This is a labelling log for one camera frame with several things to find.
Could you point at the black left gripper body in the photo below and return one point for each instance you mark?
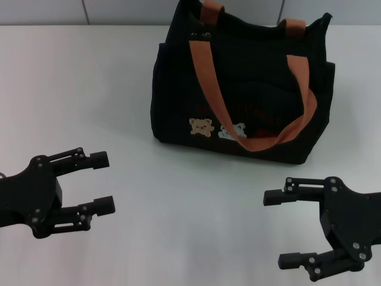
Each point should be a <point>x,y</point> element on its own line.
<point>26,196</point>

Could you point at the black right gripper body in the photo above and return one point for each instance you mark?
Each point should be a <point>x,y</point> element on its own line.
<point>351,214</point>

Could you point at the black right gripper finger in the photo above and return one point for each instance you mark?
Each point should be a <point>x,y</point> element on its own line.
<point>274,197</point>
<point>291,260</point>

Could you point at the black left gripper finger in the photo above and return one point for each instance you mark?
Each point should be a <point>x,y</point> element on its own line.
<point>104,205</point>
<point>98,159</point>

